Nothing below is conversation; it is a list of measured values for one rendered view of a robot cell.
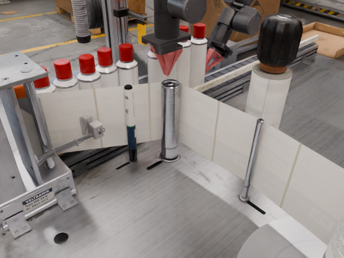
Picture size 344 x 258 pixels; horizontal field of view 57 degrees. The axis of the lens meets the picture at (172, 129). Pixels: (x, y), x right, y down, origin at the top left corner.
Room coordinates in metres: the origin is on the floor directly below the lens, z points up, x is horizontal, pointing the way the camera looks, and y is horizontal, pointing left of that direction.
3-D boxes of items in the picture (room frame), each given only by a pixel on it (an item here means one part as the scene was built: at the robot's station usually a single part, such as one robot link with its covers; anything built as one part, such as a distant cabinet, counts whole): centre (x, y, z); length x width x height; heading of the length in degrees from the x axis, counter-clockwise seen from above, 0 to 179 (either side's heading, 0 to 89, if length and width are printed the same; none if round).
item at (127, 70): (0.71, 0.11, 0.98); 0.05 x 0.05 x 0.20
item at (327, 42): (1.46, -0.70, 0.85); 0.30 x 0.26 x 0.04; 132
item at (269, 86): (0.64, -0.21, 1.03); 0.09 x 0.09 x 0.30
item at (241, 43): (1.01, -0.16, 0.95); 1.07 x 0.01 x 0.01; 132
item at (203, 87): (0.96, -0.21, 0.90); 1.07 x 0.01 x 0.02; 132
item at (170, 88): (0.56, 0.00, 0.97); 0.05 x 0.05 x 0.19
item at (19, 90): (0.49, 0.27, 1.08); 0.03 x 0.02 x 0.02; 132
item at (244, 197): (0.43, -0.15, 0.97); 0.02 x 0.02 x 0.19
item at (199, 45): (0.87, -0.07, 0.98); 0.05 x 0.05 x 0.20
